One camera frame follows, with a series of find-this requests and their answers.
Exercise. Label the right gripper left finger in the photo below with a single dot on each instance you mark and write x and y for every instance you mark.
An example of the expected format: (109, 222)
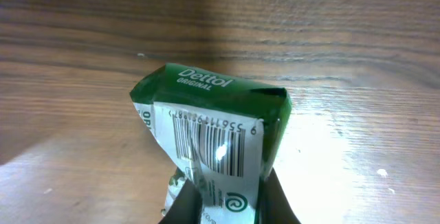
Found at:
(186, 208)

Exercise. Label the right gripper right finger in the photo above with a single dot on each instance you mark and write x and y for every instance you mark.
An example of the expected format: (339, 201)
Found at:
(273, 206)

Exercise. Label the green white soap box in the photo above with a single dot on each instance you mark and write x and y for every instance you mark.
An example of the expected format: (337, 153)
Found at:
(221, 132)

